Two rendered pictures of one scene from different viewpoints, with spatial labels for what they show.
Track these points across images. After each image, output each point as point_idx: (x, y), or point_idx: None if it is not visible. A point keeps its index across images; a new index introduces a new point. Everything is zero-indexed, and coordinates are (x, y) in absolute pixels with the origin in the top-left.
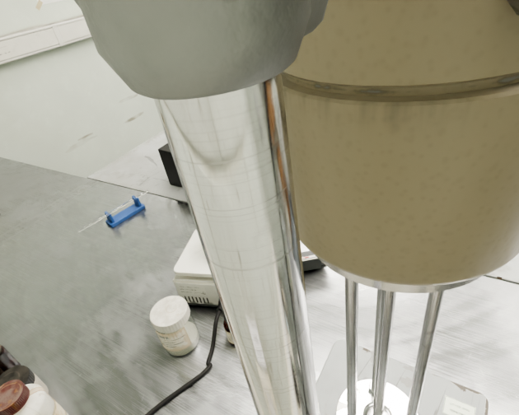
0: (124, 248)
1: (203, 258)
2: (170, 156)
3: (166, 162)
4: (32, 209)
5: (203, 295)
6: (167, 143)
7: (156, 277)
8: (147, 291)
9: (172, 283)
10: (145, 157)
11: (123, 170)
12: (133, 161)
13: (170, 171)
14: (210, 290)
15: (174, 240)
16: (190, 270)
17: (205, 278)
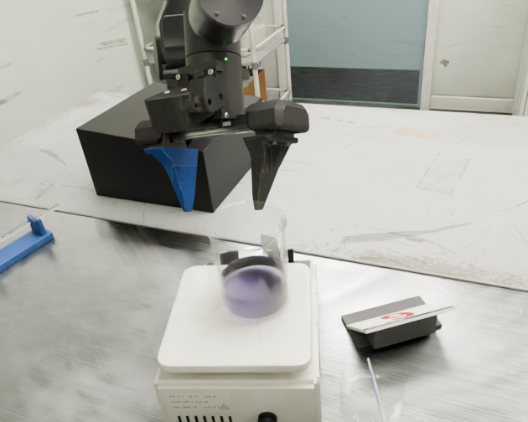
0: (20, 317)
1: (220, 329)
2: (101, 141)
3: (92, 153)
4: None
5: (224, 410)
6: (93, 119)
7: (100, 376)
8: (84, 409)
9: (137, 386)
10: (41, 151)
11: (1, 173)
12: (18, 159)
13: (98, 170)
14: (241, 399)
15: (123, 296)
16: (198, 359)
17: (230, 375)
